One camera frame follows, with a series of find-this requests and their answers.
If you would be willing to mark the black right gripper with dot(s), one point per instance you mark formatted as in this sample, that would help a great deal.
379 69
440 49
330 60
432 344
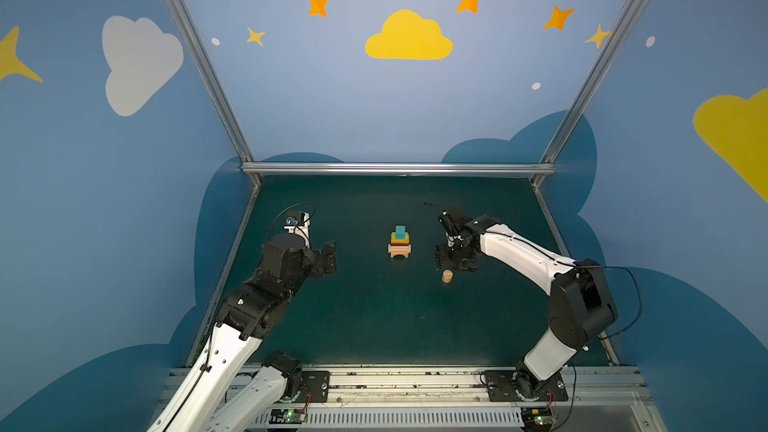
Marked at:
454 251

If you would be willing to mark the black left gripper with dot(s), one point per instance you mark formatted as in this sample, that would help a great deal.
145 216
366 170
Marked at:
325 258

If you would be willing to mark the pink wood block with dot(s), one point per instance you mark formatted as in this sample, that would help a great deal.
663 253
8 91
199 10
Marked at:
399 249

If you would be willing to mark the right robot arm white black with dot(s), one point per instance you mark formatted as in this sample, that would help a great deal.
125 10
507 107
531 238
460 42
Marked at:
581 304

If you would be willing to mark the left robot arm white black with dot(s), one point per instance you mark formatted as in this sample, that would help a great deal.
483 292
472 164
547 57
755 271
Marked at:
246 318

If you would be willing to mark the left green circuit board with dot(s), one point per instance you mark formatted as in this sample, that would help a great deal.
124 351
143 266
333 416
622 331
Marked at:
286 417

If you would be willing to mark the green circuit board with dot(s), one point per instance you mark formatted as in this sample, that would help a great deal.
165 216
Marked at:
286 417
537 420

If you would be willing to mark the right green circuit board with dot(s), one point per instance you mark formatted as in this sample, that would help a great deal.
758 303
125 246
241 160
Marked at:
537 420

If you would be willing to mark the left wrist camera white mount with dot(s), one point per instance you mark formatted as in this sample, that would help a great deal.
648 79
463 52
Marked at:
298 222

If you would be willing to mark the left side floor rail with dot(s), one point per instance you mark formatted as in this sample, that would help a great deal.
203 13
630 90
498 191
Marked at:
209 317

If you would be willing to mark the floor rail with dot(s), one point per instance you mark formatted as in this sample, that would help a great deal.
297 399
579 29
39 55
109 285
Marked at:
601 338
209 317

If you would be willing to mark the right side floor rail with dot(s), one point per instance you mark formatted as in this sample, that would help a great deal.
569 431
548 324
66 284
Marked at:
601 338

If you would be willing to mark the back horizontal aluminium rail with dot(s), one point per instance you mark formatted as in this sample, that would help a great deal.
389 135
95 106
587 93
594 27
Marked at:
316 168

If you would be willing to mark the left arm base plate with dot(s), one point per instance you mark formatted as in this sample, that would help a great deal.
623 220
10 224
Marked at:
313 387

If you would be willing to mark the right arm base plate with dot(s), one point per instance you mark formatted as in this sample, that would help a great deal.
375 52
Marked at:
508 385

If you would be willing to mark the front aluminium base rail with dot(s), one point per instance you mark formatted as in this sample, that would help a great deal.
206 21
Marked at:
432 398

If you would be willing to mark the left corner aluminium post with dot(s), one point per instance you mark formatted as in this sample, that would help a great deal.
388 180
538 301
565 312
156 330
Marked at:
192 39

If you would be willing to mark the corner aluminium post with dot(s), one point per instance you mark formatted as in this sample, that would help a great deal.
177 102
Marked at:
192 39
622 28

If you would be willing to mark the right corner aluminium post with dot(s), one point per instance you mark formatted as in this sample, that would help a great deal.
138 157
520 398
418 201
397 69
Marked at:
622 28

